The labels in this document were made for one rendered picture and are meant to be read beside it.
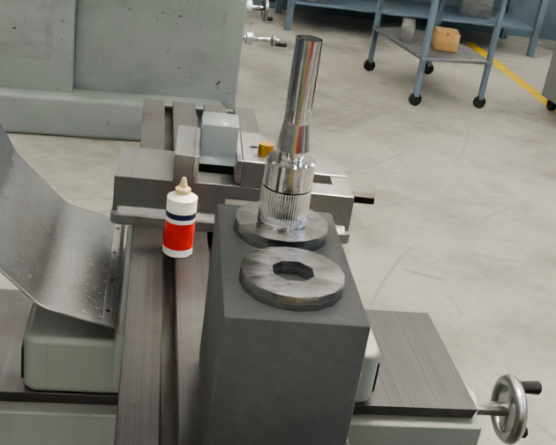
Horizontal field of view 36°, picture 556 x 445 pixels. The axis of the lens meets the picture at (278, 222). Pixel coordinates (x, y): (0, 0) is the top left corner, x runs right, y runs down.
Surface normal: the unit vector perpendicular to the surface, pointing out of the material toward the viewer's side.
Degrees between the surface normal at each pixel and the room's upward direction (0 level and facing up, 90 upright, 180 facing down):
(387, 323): 0
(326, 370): 90
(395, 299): 0
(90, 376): 90
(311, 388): 90
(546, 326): 0
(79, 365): 90
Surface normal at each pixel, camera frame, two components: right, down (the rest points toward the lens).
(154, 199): 0.07, 0.43
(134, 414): 0.13, -0.90
